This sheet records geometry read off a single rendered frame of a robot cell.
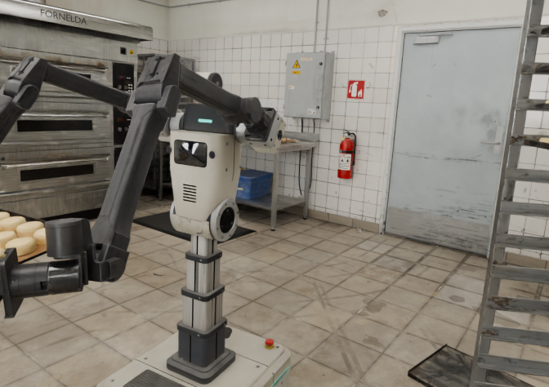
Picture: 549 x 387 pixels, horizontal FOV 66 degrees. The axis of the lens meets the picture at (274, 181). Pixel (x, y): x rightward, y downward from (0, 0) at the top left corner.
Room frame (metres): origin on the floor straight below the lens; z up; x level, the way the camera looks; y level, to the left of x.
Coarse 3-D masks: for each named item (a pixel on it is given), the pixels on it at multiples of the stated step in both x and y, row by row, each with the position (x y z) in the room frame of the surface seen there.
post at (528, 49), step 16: (528, 0) 1.13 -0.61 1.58; (528, 16) 1.11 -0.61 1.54; (528, 48) 1.11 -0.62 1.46; (528, 80) 1.10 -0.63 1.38; (512, 96) 1.13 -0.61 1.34; (528, 96) 1.10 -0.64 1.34; (512, 112) 1.12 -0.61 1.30; (512, 128) 1.11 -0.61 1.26; (512, 160) 1.11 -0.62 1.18; (512, 192) 1.10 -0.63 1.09; (496, 208) 1.13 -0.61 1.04; (496, 224) 1.12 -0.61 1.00; (496, 256) 1.11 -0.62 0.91; (496, 288) 1.10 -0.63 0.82; (480, 320) 1.12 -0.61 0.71; (480, 336) 1.11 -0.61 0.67; (480, 352) 1.11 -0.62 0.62; (480, 368) 1.11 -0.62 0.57
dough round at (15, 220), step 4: (16, 216) 0.90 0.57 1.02; (20, 216) 0.90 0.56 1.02; (4, 220) 0.88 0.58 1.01; (8, 220) 0.88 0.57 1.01; (12, 220) 0.88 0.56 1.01; (16, 220) 0.88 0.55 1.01; (20, 220) 0.88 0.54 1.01; (24, 220) 0.88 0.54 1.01; (0, 224) 0.86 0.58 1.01; (4, 224) 0.86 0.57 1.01; (8, 224) 0.86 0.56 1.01; (12, 224) 0.86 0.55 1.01; (16, 224) 0.86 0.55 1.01; (20, 224) 0.87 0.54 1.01; (0, 228) 0.86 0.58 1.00; (4, 228) 0.86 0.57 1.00; (8, 228) 0.86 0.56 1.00; (12, 228) 0.86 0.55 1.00
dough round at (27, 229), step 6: (30, 222) 0.87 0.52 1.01; (36, 222) 0.87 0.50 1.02; (18, 228) 0.84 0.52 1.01; (24, 228) 0.84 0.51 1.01; (30, 228) 0.84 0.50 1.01; (36, 228) 0.84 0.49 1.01; (42, 228) 0.86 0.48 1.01; (18, 234) 0.83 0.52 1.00; (24, 234) 0.83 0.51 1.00; (30, 234) 0.83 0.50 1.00
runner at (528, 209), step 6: (504, 204) 1.10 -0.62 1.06; (510, 204) 1.10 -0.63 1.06; (516, 204) 1.10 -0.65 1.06; (522, 204) 1.10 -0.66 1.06; (528, 204) 1.10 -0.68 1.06; (534, 204) 1.09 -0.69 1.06; (540, 204) 1.09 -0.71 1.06; (546, 204) 1.09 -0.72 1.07; (504, 210) 1.10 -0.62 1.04; (510, 210) 1.10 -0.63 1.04; (516, 210) 1.10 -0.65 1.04; (522, 210) 1.10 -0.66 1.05; (528, 210) 1.10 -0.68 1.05; (534, 210) 1.09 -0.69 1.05; (540, 210) 1.09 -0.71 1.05; (546, 210) 1.09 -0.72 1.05; (540, 216) 1.07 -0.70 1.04; (546, 216) 1.07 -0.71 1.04
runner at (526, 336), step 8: (488, 328) 1.10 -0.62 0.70; (496, 328) 1.10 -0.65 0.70; (504, 328) 1.10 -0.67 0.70; (512, 328) 1.09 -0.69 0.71; (488, 336) 1.09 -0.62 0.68; (496, 336) 1.09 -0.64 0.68; (504, 336) 1.09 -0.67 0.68; (512, 336) 1.09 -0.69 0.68; (520, 336) 1.09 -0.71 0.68; (528, 336) 1.09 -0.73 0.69; (536, 336) 1.09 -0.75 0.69; (544, 336) 1.08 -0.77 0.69; (528, 344) 1.06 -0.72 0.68; (536, 344) 1.06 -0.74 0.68; (544, 344) 1.07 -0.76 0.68
